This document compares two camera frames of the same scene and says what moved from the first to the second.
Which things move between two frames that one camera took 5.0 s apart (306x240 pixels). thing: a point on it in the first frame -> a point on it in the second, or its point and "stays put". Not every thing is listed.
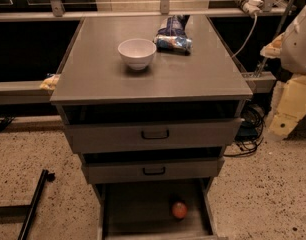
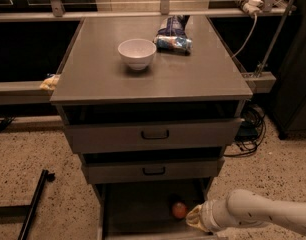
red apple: x=179 y=210 stays put
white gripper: x=299 y=47 -> x=208 y=215
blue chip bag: x=172 y=36 stays put
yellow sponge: x=50 y=83 stays put
